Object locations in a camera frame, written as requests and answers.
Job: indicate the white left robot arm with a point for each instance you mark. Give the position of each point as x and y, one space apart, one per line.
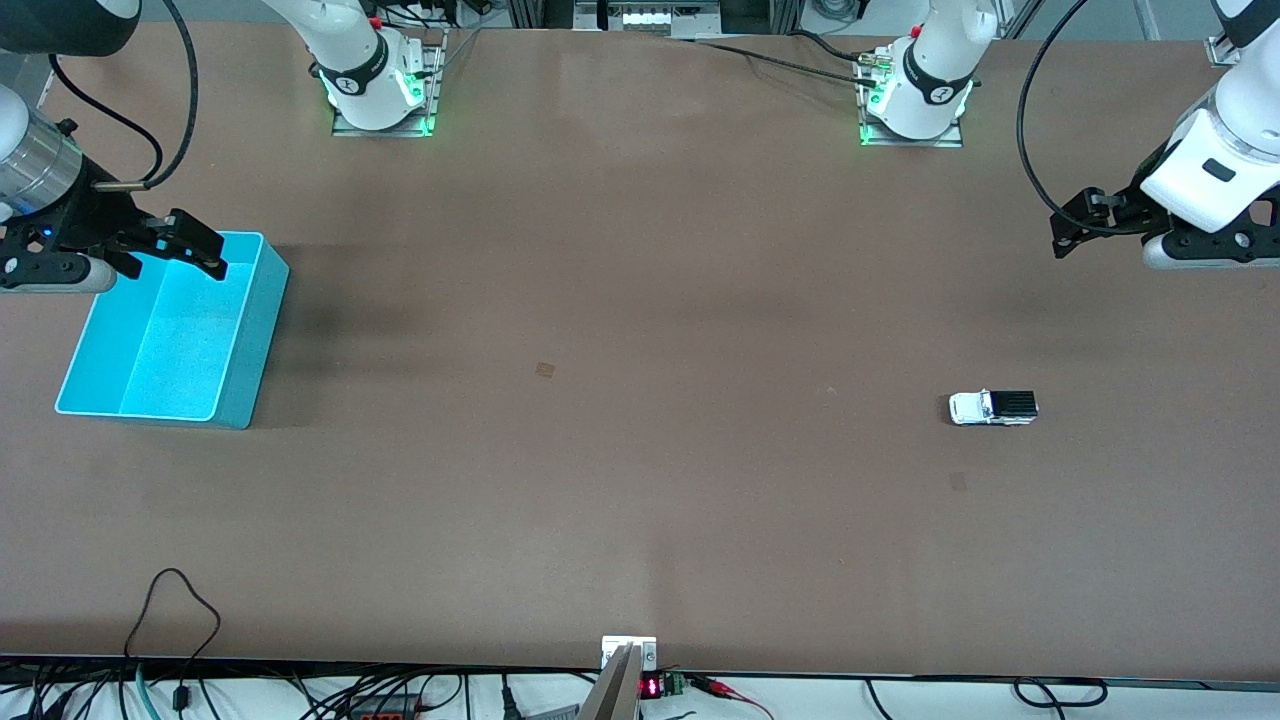
930 70

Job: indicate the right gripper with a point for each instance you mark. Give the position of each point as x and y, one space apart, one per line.
88 218

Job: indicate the white jeep toy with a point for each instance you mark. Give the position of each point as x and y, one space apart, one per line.
975 407

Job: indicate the white mounting plate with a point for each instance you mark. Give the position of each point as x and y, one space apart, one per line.
647 655

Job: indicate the grey aluminium bar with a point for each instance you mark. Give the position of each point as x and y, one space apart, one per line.
612 695

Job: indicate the red LED display module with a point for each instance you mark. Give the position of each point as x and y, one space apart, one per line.
660 686

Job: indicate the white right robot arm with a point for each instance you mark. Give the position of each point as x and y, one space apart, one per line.
350 50

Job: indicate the black power strip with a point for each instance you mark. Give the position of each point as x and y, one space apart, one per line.
385 711

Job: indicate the lit control box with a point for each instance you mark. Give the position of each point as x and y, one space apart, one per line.
650 18

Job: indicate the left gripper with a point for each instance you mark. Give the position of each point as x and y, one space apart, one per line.
1127 210

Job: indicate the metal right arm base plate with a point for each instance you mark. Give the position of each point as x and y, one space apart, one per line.
436 80

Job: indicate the cyan plastic bin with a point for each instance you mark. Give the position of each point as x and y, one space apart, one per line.
180 340

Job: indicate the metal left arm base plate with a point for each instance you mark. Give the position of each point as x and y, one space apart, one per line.
910 143

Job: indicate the metal corner bracket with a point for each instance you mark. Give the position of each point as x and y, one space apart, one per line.
1220 50

